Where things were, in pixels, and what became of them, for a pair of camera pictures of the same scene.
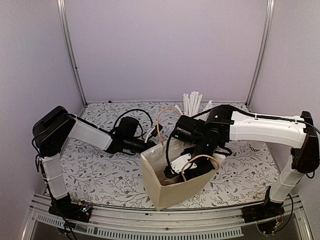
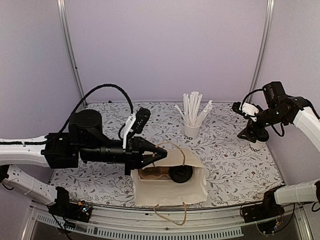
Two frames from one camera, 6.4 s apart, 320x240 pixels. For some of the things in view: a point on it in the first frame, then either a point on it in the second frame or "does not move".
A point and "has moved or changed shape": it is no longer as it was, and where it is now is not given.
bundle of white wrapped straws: [191, 106] does not move
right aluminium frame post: [262, 49] does not move
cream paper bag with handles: [165, 191] has moved or changed shape
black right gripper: [206, 169] → [251, 135]
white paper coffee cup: [255, 145] does not move
